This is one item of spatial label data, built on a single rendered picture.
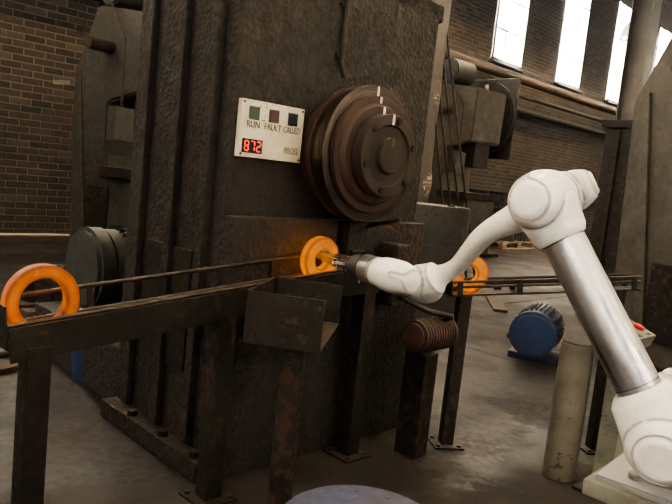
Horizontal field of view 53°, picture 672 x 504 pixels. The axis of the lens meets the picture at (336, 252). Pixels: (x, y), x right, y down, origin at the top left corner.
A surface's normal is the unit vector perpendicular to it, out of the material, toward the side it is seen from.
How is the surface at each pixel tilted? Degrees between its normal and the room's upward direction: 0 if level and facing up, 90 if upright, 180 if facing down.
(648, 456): 98
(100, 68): 90
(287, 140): 90
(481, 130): 92
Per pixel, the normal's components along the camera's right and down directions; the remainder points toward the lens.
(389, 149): 0.69, 0.15
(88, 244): -0.71, 0.00
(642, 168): -0.86, -0.03
